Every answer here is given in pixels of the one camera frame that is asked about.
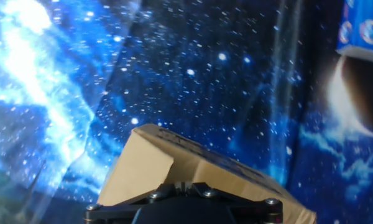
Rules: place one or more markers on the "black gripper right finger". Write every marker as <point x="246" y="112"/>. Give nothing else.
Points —
<point x="255" y="211"/>

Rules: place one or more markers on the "blue galaxy print cloth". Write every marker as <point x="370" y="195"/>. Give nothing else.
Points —
<point x="205" y="77"/>

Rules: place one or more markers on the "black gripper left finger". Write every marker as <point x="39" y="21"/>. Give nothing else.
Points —
<point x="124" y="208"/>

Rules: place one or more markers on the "blue tissue pack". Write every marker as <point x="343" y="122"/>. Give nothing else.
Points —
<point x="363" y="31"/>

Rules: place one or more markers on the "dark forest print cloth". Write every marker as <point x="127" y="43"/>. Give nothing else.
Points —
<point x="6" y="205"/>

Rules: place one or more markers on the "brown cardboard box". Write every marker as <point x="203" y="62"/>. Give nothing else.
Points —
<point x="143" y="168"/>

